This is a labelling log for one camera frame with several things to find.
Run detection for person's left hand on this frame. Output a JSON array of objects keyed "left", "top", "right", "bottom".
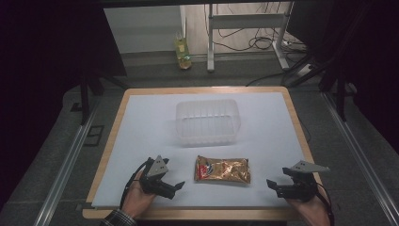
[{"left": 121, "top": 170, "right": 158, "bottom": 218}]

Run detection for white metal desk frame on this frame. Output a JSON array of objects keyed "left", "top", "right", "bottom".
[{"left": 206, "top": 2, "right": 295, "bottom": 73}]

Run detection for black floor cable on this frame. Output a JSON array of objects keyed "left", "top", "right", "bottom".
[{"left": 245, "top": 71, "right": 287, "bottom": 88}]

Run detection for aluminium floor rail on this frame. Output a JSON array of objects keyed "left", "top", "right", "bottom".
[
  {"left": 32, "top": 95, "right": 103, "bottom": 226},
  {"left": 322, "top": 91, "right": 399, "bottom": 226}
]

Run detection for black metal stand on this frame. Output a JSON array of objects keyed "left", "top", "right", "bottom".
[
  {"left": 318, "top": 59, "right": 357, "bottom": 122},
  {"left": 78, "top": 70, "right": 128, "bottom": 126}
]

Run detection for gold snack packet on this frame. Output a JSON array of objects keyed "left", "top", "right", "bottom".
[{"left": 194, "top": 154, "right": 252, "bottom": 185}]

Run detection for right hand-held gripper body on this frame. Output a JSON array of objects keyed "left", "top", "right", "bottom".
[{"left": 277, "top": 160, "right": 331, "bottom": 202}]

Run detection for person's right hand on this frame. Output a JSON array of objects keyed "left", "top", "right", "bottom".
[{"left": 286, "top": 193, "right": 331, "bottom": 226}]

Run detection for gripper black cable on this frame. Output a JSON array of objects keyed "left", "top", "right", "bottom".
[
  {"left": 119, "top": 159, "right": 151, "bottom": 210},
  {"left": 314, "top": 183, "right": 335, "bottom": 226}
]

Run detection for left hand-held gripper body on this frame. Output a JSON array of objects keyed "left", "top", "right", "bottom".
[{"left": 139, "top": 154, "right": 170, "bottom": 196}]

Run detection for white table mat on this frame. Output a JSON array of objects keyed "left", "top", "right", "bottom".
[{"left": 91, "top": 91, "right": 314, "bottom": 209}]

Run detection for dark curtain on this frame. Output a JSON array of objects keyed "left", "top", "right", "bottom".
[
  {"left": 313, "top": 0, "right": 399, "bottom": 154},
  {"left": 0, "top": 0, "right": 128, "bottom": 211}
]

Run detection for white power strip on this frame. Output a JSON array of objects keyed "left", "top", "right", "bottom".
[{"left": 281, "top": 39, "right": 308, "bottom": 49}]

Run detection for clear plastic container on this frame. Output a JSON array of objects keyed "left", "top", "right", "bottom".
[{"left": 175, "top": 98, "right": 242, "bottom": 147}]

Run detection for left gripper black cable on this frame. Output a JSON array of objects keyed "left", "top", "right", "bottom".
[{"left": 119, "top": 159, "right": 151, "bottom": 210}]

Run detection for tangle of black floor cables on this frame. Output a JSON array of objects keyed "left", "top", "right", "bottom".
[{"left": 215, "top": 3, "right": 308, "bottom": 53}]

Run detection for black square floor plate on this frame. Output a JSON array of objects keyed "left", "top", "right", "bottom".
[{"left": 83, "top": 124, "right": 105, "bottom": 148}]

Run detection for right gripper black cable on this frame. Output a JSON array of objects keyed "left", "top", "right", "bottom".
[{"left": 314, "top": 183, "right": 335, "bottom": 226}]

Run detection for wooden table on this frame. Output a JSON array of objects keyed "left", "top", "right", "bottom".
[{"left": 82, "top": 86, "right": 324, "bottom": 221}]

